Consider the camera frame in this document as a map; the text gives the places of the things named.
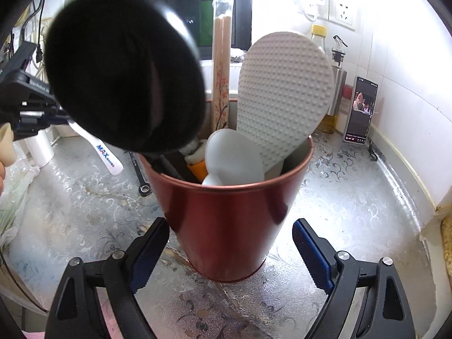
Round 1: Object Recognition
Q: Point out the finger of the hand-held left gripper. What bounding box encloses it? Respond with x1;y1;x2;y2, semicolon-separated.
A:
19;108;73;131

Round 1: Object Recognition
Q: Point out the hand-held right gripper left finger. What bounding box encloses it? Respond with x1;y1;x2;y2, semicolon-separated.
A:
45;216;171;339

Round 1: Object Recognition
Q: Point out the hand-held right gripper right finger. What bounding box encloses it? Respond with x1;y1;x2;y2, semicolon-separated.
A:
292;218;415;339

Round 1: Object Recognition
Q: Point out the white ceramic soup spoon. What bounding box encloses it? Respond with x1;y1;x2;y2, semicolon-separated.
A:
67;120;123;176
202;129;265;186

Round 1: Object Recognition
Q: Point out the metal cup copper rim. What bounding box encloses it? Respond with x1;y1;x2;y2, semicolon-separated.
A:
136;134;314;284

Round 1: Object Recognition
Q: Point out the black ladle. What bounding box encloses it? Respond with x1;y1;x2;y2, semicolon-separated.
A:
44;0;209;181

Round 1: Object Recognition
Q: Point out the serrated knife orange handle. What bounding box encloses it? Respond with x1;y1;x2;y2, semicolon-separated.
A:
184;139;209;184

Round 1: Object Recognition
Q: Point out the white dimpled rice paddle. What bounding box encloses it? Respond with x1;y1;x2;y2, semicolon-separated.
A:
236;32;335;170

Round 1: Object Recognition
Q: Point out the packaged printed chopsticks pair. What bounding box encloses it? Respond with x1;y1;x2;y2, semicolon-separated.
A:
211;0;238;131

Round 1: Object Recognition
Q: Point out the person's left hand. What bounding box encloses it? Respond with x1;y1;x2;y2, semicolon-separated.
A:
0;122;18;198

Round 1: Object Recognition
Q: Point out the slim black wrench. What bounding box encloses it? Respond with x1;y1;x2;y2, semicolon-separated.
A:
129;151;153;197

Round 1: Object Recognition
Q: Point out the translucent plastic bag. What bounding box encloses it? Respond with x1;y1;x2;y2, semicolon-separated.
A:
0;164;39;251

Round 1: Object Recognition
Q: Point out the yellow noodle packet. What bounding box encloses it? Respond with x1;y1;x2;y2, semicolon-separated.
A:
436;215;452;290

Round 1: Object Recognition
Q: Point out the black smartphone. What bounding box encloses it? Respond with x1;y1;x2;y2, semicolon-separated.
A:
344;75;379;145

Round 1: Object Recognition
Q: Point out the stainless oil dispenser bottle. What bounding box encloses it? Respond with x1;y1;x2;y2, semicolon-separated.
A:
320;35;348;135

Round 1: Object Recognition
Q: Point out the vinegar bottle yellow cap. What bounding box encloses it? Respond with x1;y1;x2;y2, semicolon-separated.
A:
310;25;327;55

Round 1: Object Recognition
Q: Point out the white power plug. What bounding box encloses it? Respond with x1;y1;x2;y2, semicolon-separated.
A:
298;2;320;23

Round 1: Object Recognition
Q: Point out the black wire phone stand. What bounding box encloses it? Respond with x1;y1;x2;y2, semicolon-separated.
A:
365;138;380;161

